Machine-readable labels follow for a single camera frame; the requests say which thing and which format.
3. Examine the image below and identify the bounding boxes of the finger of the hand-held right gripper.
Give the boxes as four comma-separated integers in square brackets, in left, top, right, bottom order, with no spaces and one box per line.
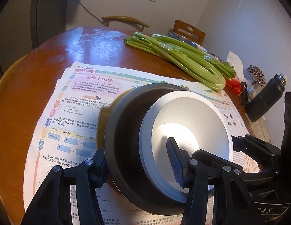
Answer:
[231,134,281,163]
[240,158,280,191]

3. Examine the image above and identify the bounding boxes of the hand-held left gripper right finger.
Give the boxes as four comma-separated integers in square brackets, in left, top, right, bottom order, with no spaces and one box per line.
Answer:
[166,136,254,225]

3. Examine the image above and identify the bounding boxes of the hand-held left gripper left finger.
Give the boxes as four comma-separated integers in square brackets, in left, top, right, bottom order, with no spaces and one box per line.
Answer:
[20,149,111,225]

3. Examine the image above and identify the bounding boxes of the red instant noodle bowl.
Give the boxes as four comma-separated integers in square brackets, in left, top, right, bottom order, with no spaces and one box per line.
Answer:
[151,96,234,193]
[138,90,234,203]

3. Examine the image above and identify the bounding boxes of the large steel bowl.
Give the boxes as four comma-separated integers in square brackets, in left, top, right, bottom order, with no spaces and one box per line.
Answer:
[104,82,193,216]

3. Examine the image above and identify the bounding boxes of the worksheet with cartoon figures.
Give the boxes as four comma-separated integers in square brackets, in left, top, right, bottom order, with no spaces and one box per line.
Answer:
[213,96,251,136]

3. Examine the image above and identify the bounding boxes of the black thermos bottle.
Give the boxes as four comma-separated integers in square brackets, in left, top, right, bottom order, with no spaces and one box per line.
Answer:
[239,74,288,123]

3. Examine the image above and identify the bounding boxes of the colourful printed worksheet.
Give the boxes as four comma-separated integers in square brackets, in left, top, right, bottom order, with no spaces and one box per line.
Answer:
[23,61,261,225]

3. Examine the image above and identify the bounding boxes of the large celery bunch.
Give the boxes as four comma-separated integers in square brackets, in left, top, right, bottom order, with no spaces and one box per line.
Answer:
[124,32,226,92]

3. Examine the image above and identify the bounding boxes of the shallow steel dish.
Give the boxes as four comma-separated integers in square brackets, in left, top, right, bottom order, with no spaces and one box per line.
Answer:
[168,31,199,47]

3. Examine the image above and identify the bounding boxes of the slim celery bunch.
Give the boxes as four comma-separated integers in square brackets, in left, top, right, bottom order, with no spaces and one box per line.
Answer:
[151,34,236,79]

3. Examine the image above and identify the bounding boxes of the wooden chair with straight back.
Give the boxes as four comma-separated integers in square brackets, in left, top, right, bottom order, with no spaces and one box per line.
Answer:
[172,20,205,45]

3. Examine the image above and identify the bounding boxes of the curved wooden chair back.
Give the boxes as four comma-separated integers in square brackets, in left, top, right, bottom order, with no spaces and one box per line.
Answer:
[102,16,150,32]

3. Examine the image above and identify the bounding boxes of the grey refrigerator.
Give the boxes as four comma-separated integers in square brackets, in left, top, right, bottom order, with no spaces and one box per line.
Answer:
[29,0,71,51]

